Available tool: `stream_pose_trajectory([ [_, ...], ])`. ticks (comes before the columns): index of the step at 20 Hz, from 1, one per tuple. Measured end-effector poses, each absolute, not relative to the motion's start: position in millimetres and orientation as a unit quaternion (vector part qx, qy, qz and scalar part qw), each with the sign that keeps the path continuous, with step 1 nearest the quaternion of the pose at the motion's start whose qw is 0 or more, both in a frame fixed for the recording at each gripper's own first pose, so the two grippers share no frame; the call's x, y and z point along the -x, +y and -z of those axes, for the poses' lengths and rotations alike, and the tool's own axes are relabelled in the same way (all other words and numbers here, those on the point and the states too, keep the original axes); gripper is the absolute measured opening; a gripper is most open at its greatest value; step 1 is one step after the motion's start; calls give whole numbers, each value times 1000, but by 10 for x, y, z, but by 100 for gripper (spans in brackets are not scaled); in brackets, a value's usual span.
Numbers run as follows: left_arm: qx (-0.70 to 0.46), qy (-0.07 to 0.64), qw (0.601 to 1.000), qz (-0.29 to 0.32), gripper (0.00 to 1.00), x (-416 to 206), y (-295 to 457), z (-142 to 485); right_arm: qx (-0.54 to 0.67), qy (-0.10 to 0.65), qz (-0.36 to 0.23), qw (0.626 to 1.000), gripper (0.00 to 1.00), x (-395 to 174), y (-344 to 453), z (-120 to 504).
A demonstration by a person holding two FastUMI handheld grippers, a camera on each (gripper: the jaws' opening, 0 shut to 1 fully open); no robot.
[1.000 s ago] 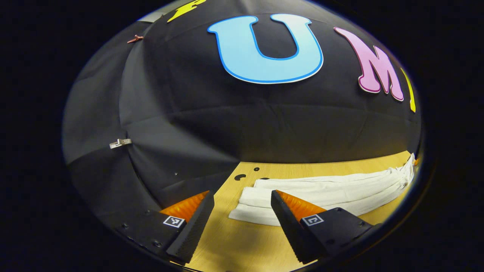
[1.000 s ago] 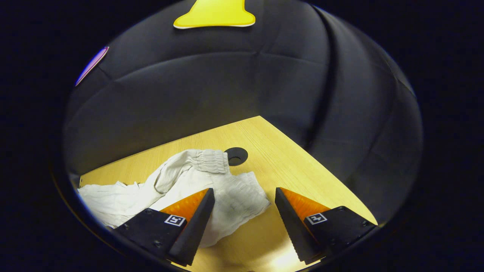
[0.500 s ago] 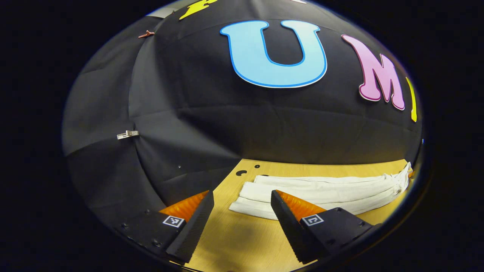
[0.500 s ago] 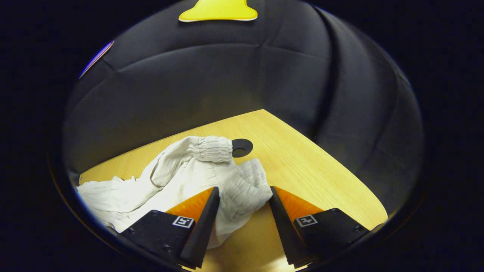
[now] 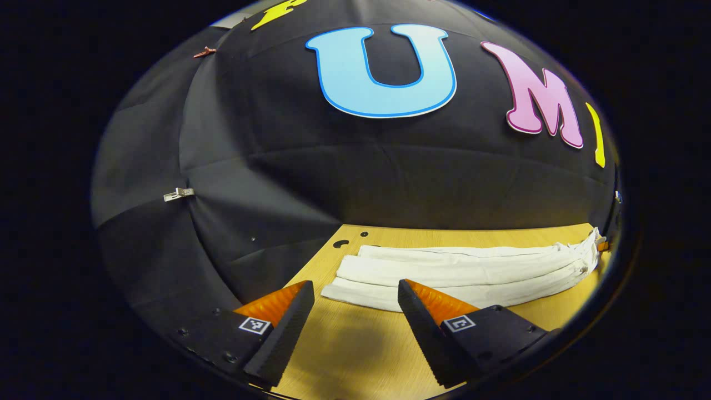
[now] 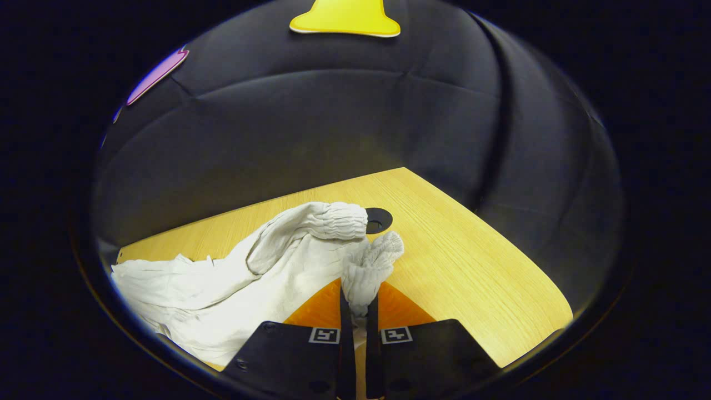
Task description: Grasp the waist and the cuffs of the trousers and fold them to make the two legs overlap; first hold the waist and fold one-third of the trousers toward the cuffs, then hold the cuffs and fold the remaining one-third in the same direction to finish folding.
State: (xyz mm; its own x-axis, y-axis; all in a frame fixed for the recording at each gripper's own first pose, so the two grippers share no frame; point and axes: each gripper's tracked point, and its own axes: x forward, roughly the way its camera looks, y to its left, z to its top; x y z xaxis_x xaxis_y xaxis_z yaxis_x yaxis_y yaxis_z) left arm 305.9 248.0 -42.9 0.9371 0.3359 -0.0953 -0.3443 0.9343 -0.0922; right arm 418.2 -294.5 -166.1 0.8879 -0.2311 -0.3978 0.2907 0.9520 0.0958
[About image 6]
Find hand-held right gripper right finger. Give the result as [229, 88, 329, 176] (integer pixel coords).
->
[365, 281, 502, 400]

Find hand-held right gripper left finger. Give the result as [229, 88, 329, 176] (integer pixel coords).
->
[218, 278, 356, 400]

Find white jeans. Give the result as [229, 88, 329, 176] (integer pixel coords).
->
[111, 201, 405, 367]

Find black round table grommet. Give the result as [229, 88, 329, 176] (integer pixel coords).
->
[364, 207, 394, 234]

